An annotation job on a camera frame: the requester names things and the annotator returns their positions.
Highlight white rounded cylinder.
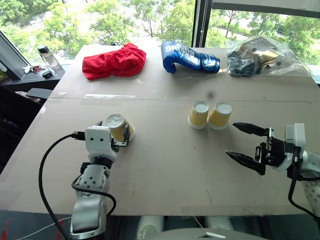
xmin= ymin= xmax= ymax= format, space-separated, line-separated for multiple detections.
xmin=204 ymin=215 xmax=235 ymax=233
xmin=135 ymin=215 xmax=165 ymax=240

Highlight black flat sheet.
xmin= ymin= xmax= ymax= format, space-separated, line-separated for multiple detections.
xmin=25 ymin=87 xmax=55 ymax=99

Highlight black side furniture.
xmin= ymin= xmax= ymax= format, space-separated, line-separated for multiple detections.
xmin=0 ymin=84 xmax=49 ymax=173

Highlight dark window sill ledge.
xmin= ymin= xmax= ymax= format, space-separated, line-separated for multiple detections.
xmin=0 ymin=63 xmax=67 ymax=91

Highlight clear bag of parts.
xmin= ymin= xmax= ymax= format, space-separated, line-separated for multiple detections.
xmin=225 ymin=34 xmax=312 ymax=77

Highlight clear water bottle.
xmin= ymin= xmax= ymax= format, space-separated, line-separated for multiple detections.
xmin=37 ymin=44 xmax=63 ymax=72

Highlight yellow paper cup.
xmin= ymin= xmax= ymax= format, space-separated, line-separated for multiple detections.
xmin=187 ymin=100 xmax=210 ymax=131
xmin=105 ymin=113 xmax=136 ymax=142
xmin=206 ymin=101 xmax=233 ymax=131

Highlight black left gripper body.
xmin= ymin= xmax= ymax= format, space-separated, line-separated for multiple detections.
xmin=110 ymin=138 xmax=129 ymax=153

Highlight small red and white items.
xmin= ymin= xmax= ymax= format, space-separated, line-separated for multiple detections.
xmin=21 ymin=65 xmax=46 ymax=74

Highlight red cloth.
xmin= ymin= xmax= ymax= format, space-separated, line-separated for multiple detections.
xmin=81 ymin=42 xmax=147 ymax=81

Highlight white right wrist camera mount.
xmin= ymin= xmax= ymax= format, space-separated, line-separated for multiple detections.
xmin=273 ymin=122 xmax=310 ymax=173

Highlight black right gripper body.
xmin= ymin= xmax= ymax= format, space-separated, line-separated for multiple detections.
xmin=254 ymin=126 xmax=287 ymax=168

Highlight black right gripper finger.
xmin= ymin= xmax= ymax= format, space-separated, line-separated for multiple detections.
xmin=225 ymin=149 xmax=267 ymax=176
xmin=232 ymin=121 xmax=267 ymax=138

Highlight dark window frame post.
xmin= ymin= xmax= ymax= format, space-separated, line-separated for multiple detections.
xmin=190 ymin=0 xmax=214 ymax=49

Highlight blue boxing glove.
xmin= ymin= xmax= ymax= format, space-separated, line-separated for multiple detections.
xmin=160 ymin=40 xmax=222 ymax=74

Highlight thin white cable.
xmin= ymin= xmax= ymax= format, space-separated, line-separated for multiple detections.
xmin=15 ymin=216 xmax=73 ymax=240

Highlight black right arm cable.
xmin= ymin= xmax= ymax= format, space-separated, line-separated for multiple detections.
xmin=287 ymin=154 xmax=320 ymax=224

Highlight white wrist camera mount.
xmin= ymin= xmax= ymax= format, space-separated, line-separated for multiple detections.
xmin=273 ymin=122 xmax=310 ymax=173
xmin=84 ymin=125 xmax=119 ymax=161

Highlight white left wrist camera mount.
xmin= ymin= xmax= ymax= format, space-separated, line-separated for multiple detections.
xmin=84 ymin=125 xmax=119 ymax=161

